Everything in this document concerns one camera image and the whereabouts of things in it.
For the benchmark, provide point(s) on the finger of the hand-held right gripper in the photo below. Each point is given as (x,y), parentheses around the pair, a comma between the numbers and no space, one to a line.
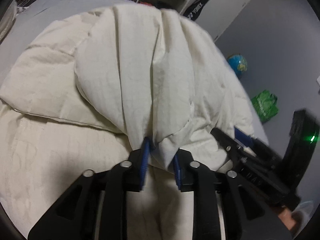
(243,136)
(231,146)

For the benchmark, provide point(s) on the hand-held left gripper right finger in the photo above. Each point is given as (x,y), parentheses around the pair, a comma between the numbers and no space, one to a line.
(178,173)

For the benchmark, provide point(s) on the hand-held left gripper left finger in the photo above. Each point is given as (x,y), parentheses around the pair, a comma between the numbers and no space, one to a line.
(144,163)

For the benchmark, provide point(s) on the cream hooded jacket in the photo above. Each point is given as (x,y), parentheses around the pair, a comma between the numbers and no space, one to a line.
(112,80)

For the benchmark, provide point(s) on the person's right hand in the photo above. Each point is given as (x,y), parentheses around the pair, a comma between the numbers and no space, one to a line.
(288,218)

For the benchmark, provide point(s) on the green shopping bag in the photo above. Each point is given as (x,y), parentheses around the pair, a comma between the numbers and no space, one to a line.
(266,105)

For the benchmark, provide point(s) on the blue globe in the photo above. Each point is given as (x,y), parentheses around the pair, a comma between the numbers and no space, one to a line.
(237,63)

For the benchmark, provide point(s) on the black racket bag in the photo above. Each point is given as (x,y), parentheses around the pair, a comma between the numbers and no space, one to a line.
(197,8)

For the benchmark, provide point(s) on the bed with grey sheet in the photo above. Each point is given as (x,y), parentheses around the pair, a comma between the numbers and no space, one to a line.
(45,7)

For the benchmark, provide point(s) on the cream fluffy blanket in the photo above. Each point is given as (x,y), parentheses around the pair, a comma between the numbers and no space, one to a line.
(7,22)

